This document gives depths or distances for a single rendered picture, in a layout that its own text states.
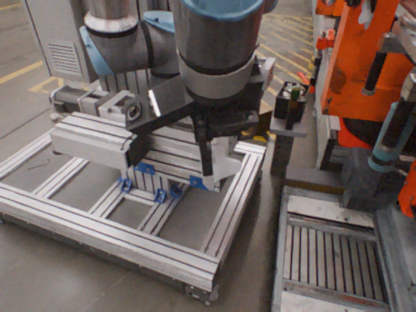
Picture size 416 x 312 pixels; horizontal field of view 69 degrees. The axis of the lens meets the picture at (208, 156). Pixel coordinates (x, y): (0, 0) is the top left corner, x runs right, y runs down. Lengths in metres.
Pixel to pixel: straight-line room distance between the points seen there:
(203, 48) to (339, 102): 1.25
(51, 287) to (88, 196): 0.40
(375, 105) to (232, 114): 1.17
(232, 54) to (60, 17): 0.95
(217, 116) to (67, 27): 0.85
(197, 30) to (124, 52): 0.52
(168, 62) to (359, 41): 0.83
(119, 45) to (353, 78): 0.99
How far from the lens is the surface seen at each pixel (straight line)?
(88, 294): 1.47
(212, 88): 0.30
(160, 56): 0.79
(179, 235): 1.29
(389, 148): 0.91
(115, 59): 0.76
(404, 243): 1.46
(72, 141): 0.97
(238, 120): 0.38
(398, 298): 1.37
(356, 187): 1.49
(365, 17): 1.13
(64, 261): 1.60
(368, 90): 1.20
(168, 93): 0.37
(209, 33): 0.24
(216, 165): 0.43
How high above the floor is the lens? 1.23
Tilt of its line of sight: 38 degrees down
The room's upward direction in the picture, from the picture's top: straight up
